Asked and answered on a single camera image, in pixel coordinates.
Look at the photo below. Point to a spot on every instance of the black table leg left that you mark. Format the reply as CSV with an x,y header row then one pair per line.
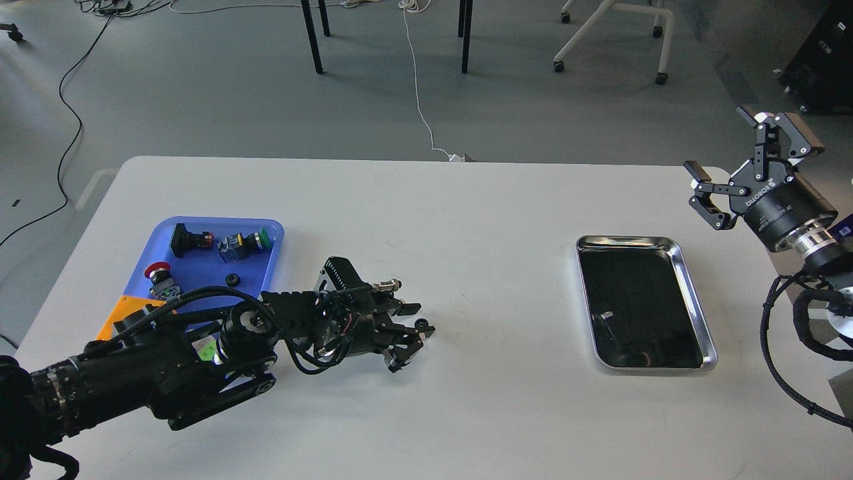
x,y
312,32

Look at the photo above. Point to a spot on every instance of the black table leg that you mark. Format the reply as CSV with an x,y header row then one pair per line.
x,y
312,32
464,26

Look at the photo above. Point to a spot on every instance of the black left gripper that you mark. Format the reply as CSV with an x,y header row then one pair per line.
x,y
353,324

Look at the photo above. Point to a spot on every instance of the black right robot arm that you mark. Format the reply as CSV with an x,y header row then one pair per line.
x,y
825,276

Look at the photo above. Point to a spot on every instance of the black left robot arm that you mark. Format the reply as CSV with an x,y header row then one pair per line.
x,y
193,357

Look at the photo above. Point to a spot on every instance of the green white switch module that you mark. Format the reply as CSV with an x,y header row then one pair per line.
x,y
206,349

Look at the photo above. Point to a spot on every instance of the black equipment case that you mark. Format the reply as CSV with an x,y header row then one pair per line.
x,y
819,76

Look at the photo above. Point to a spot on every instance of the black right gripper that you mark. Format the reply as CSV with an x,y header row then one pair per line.
x,y
783,206

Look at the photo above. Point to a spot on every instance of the orange button enclosure box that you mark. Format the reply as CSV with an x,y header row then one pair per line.
x,y
125,307

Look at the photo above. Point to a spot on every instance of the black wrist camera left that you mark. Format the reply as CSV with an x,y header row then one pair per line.
x,y
339,276

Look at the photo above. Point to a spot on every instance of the green push button switch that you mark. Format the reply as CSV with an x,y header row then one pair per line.
x,y
239,246

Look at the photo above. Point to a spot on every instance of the blue plastic tray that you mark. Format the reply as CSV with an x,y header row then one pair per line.
x,y
202,268

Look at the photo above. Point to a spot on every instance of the silver metal tray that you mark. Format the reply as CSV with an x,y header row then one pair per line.
x,y
644,314

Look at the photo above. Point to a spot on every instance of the black table leg right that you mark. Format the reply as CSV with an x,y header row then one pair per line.
x,y
464,26

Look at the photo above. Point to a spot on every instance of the black selector switch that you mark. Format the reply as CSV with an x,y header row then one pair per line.
x,y
184,240

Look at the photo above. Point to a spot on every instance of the red mushroom push button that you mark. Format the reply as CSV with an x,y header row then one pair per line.
x,y
163,285

